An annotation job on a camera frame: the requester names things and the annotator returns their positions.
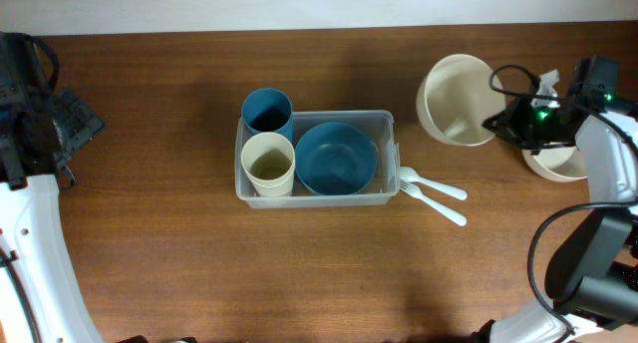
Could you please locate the cream bowl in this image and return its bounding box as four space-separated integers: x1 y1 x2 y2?
522 147 587 182
416 54 506 147

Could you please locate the white plastic spoon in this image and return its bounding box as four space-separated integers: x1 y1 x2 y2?
398 167 469 200

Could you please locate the white plastic fork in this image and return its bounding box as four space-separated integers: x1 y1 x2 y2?
399 180 468 226

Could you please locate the blue bowl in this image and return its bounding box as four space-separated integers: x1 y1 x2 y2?
295 122 378 195

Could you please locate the cream cup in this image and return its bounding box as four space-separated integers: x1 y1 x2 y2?
240 132 295 187
253 180 294 197

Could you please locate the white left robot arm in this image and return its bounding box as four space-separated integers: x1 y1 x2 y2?
1 33 106 342

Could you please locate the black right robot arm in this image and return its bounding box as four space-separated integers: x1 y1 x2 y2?
470 57 637 342

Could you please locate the clear plastic storage container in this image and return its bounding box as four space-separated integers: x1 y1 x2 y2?
234 110 401 209

